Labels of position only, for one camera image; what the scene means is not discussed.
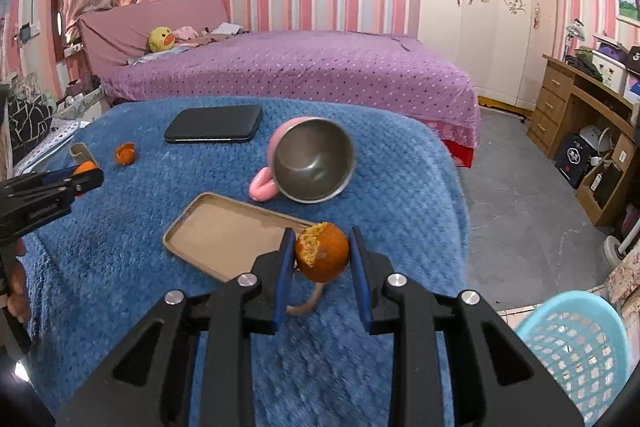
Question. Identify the black phone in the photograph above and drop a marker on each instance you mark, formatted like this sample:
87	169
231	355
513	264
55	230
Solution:
215	124

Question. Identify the floral curtain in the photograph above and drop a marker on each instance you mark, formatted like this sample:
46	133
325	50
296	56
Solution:
625	279

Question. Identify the white perforated shelf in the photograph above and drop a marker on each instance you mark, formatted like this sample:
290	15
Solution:
50	142

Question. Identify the dark clothes pile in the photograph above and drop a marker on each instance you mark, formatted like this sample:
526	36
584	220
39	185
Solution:
582	64

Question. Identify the cream wardrobe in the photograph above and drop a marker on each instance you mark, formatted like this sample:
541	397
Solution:
490	47

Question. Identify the small white fan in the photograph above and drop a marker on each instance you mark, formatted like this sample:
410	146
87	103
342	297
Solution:
595	138

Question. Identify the small orange peel scrap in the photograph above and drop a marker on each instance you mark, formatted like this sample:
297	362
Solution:
86	167

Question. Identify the light blue plastic basket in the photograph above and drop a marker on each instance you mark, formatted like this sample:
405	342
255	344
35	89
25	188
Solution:
565	307

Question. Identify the pink cloth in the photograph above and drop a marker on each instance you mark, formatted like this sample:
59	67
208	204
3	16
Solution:
186	33

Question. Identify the partly peeled orange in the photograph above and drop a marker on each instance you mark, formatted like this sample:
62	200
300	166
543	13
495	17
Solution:
325	257

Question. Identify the purple bag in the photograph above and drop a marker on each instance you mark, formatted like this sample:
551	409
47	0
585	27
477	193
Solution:
614	49

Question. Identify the black white patterned cushion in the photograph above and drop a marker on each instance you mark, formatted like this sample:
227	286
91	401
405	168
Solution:
27	122

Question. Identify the bed with purple cover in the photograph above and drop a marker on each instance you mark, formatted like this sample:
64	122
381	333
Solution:
325	67

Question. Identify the blue fleece blanket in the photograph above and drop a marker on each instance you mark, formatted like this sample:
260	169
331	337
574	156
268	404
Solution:
150	287

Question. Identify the desk lamp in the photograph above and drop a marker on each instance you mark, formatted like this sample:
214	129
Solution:
575	32

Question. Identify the yellow duck plush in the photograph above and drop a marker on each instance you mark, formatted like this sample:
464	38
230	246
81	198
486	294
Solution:
161	39

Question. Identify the dark blue printed box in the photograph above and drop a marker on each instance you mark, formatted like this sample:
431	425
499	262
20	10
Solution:
575	159

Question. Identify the wooden desk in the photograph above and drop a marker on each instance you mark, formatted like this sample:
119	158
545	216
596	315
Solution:
550	107

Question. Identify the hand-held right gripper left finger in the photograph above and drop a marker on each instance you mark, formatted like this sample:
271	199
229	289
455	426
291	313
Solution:
284	279

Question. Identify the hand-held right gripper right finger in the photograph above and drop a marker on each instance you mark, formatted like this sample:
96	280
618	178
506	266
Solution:
359	279

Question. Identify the pink steel-lined mug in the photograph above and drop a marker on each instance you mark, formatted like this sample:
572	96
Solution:
310	157

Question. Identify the white floor fan stand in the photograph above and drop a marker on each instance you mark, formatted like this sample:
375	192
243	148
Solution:
612	252

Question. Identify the white storage box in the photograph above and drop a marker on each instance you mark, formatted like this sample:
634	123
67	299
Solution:
612	69

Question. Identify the person's left hand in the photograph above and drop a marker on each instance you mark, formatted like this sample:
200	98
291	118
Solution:
20	289

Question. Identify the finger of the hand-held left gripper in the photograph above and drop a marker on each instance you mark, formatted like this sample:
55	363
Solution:
82	184

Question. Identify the brown cardboard box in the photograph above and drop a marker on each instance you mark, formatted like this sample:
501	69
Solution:
225	237

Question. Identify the black box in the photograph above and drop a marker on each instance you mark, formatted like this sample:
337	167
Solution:
606	184

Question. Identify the pink headboard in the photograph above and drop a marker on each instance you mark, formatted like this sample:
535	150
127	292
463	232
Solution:
150	14

